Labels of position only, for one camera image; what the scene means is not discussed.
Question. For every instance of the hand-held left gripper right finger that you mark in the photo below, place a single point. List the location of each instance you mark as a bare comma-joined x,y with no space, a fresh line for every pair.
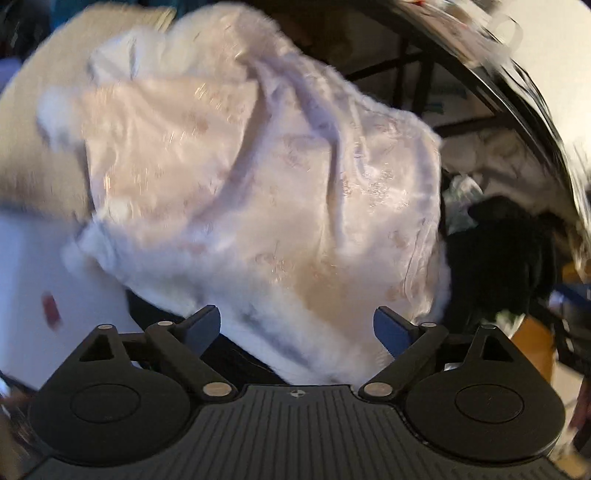
392,332

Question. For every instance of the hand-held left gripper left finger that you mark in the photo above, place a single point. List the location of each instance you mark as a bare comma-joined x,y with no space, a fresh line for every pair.
203,327

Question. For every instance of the pink fur-trimmed embroidered jacket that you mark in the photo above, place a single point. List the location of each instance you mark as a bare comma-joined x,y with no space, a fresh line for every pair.
277,184

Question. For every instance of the black jacket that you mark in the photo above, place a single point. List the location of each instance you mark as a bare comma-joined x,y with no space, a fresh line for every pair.
498,258

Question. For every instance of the beige fluffy towel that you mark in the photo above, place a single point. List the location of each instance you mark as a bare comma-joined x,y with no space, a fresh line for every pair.
46,138

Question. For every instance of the black desk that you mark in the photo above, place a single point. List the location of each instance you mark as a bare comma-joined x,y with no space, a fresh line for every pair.
422,87

